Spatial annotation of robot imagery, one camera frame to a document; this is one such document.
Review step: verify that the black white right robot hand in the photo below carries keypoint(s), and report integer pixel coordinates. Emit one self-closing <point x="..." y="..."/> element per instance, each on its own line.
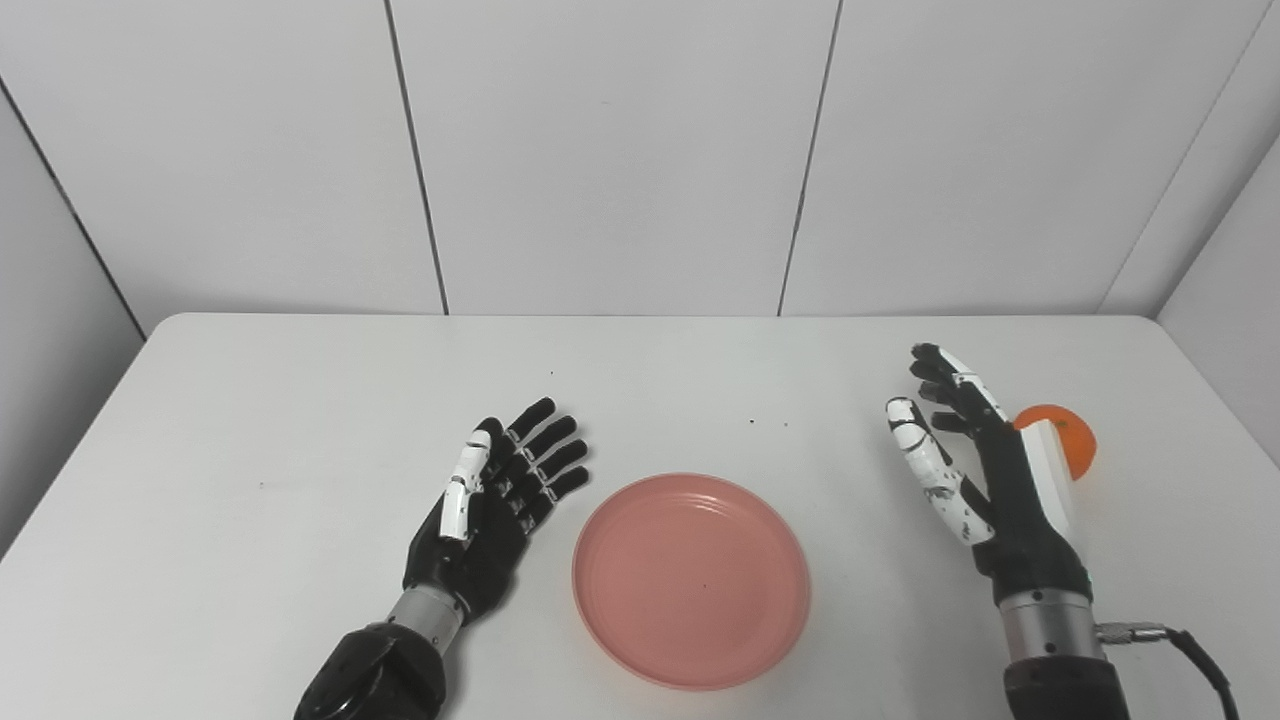
<point x="1020" y="500"/>

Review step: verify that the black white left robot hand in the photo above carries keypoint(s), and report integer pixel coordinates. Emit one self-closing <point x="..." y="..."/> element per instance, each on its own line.
<point x="490" y="530"/>

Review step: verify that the orange fruit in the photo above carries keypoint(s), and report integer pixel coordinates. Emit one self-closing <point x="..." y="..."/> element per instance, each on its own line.
<point x="1082" y="445"/>

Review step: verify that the pink round plate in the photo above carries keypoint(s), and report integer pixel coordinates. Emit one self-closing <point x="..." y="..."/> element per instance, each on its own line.
<point x="692" y="580"/>

